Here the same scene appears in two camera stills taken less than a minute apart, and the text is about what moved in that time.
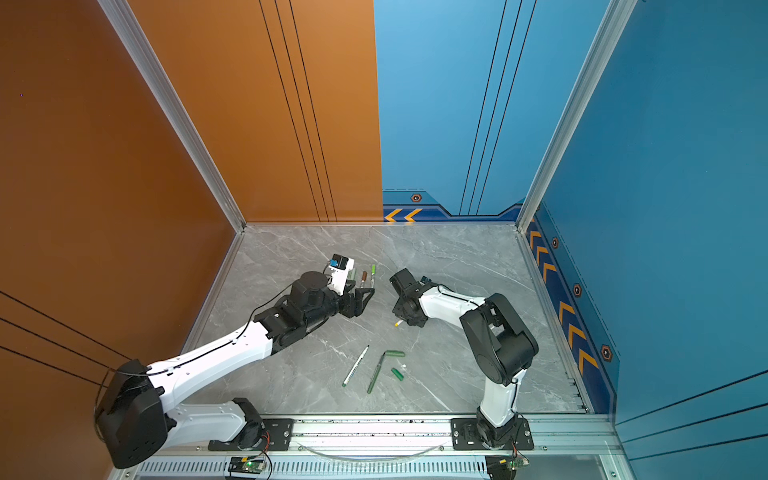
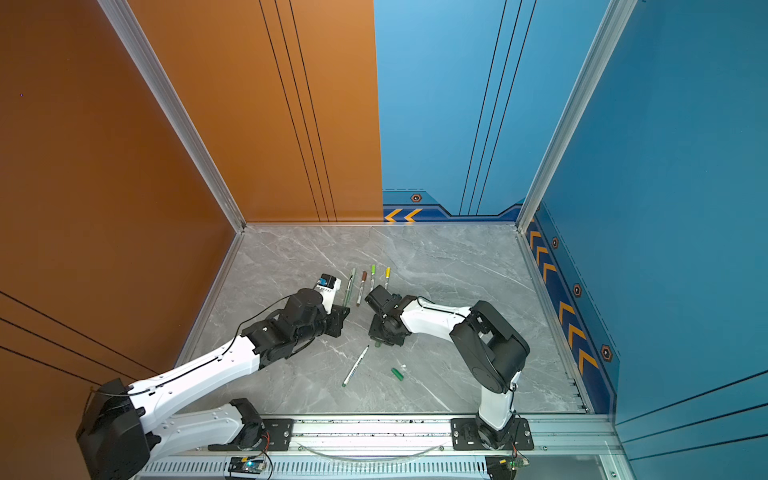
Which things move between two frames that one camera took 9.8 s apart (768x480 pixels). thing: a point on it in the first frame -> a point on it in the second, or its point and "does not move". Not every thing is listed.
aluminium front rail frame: x=563 y=448 does not move
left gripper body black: x=343 y=304 -> x=333 y=321
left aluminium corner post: x=134 y=40 does not move
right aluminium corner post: x=616 y=17 does not move
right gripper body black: x=401 y=311 -> x=380 y=332
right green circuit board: x=504 y=467 does not move
